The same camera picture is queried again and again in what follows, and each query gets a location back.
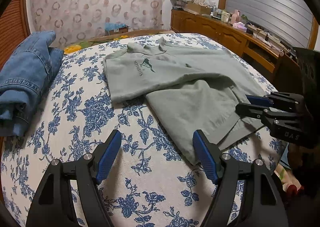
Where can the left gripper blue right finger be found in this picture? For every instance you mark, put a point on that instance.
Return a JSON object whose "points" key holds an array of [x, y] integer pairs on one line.
{"points": [[208, 155]]}

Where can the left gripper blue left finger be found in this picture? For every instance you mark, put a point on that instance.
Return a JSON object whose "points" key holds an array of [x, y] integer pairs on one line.
{"points": [[104, 156]]}

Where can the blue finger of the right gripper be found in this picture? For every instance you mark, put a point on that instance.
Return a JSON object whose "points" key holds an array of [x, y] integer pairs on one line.
{"points": [[250, 110], [258, 100]]}

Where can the grey-green pants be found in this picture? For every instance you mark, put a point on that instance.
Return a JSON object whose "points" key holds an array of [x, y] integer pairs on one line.
{"points": [[188, 88]]}

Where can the long wooden sideboard cabinet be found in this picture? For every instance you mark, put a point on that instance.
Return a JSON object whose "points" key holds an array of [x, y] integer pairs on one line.
{"points": [[248, 47]]}

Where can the blue floral white bedsheet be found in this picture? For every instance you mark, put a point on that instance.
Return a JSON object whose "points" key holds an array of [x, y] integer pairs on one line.
{"points": [[150, 184]]}

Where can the pink bottle on sideboard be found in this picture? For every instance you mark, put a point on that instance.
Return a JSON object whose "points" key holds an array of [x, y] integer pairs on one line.
{"points": [[235, 17]]}

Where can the grey window roller blind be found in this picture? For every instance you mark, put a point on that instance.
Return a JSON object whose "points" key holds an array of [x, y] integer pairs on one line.
{"points": [[291, 20]]}

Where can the cardboard box on sideboard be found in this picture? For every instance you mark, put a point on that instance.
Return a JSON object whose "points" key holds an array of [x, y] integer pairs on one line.
{"points": [[197, 9]]}

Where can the folded blue denim garment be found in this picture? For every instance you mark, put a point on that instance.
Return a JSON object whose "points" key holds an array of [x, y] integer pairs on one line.
{"points": [[25, 77]]}

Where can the blue cloth on box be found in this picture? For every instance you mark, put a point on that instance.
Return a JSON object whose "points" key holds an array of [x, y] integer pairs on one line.
{"points": [[115, 28]]}

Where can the brown louvered wardrobe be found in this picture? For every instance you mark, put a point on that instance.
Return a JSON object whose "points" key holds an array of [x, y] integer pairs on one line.
{"points": [[14, 28]]}

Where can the patterned pink wall curtain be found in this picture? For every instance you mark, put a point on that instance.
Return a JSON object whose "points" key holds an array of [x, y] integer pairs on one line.
{"points": [[78, 20]]}

